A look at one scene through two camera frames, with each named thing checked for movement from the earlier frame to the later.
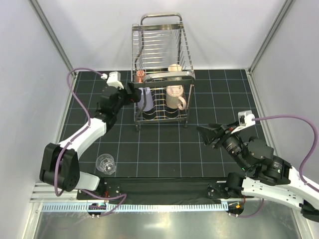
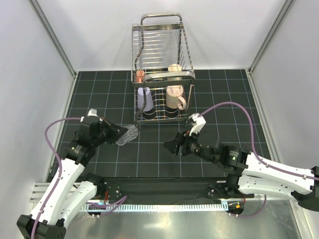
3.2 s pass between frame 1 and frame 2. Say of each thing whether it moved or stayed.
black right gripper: moved
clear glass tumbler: moved
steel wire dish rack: stayed
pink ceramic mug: stayed
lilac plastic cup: stayed
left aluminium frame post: stayed
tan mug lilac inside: stayed
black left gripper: moved
